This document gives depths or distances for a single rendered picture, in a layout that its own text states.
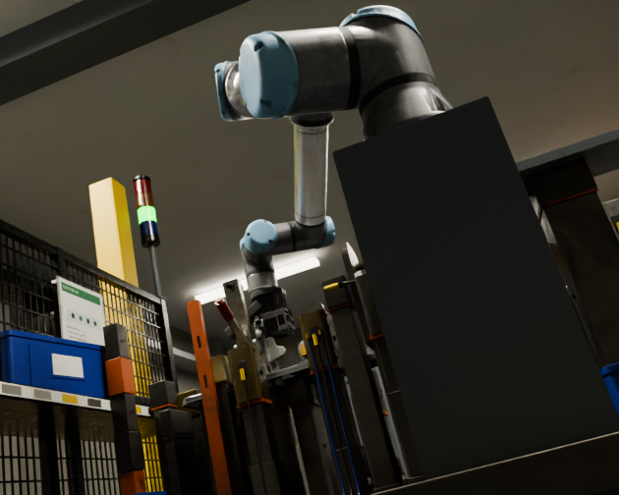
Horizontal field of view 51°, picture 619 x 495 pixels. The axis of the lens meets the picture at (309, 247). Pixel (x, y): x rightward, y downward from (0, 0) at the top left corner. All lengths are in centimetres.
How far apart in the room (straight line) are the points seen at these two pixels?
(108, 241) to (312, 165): 116
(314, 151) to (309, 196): 12
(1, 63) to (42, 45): 20
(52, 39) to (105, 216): 86
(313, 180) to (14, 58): 186
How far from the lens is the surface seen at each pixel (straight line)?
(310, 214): 151
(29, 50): 302
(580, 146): 120
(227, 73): 131
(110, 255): 240
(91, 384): 153
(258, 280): 159
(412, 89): 89
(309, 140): 140
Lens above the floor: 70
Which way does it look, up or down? 22 degrees up
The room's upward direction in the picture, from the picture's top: 14 degrees counter-clockwise
